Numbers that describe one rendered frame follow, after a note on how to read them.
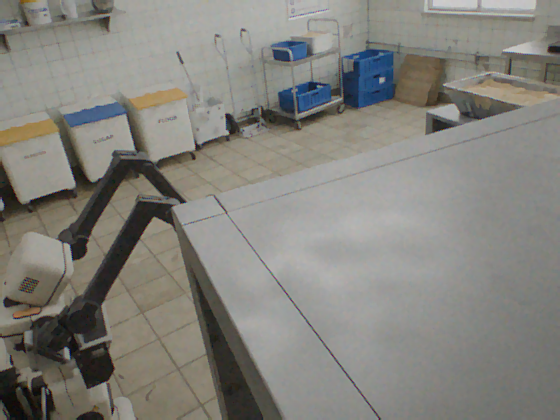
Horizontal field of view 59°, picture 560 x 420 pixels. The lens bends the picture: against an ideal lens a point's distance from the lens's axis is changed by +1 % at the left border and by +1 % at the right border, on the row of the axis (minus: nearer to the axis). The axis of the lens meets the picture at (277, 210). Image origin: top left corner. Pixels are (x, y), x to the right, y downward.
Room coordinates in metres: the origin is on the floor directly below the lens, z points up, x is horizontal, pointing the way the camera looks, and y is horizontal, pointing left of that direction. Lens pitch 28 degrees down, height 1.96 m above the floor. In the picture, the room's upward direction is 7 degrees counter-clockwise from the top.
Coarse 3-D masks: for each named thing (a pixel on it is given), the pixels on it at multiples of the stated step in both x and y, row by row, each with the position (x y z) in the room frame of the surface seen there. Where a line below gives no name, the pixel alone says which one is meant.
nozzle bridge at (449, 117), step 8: (432, 112) 2.23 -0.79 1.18; (440, 112) 2.21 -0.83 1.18; (448, 112) 2.20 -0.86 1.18; (456, 112) 2.19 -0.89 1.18; (432, 120) 2.21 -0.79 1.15; (440, 120) 2.16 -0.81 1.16; (448, 120) 2.11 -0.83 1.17; (456, 120) 2.08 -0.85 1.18; (464, 120) 2.07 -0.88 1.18; (472, 120) 2.05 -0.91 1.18; (432, 128) 2.21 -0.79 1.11; (440, 128) 2.23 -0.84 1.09; (448, 128) 2.22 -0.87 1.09
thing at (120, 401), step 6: (114, 402) 1.54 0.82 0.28; (120, 402) 1.54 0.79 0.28; (126, 402) 1.54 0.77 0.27; (114, 408) 1.50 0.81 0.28; (120, 408) 1.50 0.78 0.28; (126, 408) 1.51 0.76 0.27; (132, 408) 1.53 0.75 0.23; (114, 414) 1.47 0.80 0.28; (120, 414) 1.47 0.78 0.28; (126, 414) 1.47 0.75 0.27; (132, 414) 1.49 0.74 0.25
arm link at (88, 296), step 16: (144, 208) 1.18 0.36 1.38; (160, 208) 1.19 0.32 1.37; (128, 224) 1.17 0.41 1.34; (144, 224) 1.18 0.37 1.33; (128, 240) 1.16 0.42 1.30; (112, 256) 1.15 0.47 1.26; (128, 256) 1.16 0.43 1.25; (96, 272) 1.14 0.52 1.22; (112, 272) 1.13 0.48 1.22; (96, 288) 1.12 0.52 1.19; (96, 304) 1.09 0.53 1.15; (80, 320) 1.07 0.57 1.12; (96, 320) 1.07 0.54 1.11
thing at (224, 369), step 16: (176, 208) 0.28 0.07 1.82; (192, 208) 0.28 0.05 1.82; (208, 208) 0.28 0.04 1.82; (176, 224) 0.28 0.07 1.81; (192, 272) 0.26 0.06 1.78; (192, 288) 0.27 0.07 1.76; (208, 304) 0.26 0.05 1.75; (208, 320) 0.26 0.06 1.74; (208, 336) 0.26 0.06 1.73; (224, 336) 0.26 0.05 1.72; (208, 352) 0.27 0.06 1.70; (224, 352) 0.26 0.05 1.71; (224, 368) 0.26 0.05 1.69; (224, 384) 0.26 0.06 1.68; (240, 384) 0.27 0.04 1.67; (224, 400) 0.26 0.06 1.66; (240, 400) 0.26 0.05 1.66; (224, 416) 0.27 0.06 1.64; (240, 416) 0.26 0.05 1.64; (256, 416) 0.27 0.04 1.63
